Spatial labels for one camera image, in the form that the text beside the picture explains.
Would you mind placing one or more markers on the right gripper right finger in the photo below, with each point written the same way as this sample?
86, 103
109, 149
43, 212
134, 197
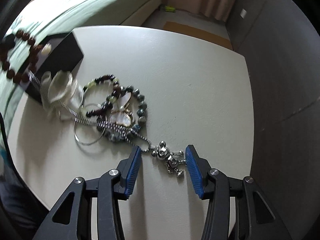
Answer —
198, 169

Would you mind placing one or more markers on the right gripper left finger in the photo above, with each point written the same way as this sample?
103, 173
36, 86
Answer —
128, 169

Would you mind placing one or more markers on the black jewelry box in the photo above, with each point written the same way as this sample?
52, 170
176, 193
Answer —
64, 55

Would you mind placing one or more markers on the thin silver bangle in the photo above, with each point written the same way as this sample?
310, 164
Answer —
82, 120

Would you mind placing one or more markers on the butterfly shell pendant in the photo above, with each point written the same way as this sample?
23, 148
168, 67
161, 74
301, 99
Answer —
120, 115

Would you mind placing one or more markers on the brown cardboard sheet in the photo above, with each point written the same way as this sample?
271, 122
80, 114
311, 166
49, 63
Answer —
197, 33

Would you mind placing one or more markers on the green object on floor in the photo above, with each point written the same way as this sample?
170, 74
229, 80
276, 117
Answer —
169, 9

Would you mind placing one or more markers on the green bed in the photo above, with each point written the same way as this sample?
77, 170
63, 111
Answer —
41, 18

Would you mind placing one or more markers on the white wall socket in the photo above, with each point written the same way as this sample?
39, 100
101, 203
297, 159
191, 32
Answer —
243, 13

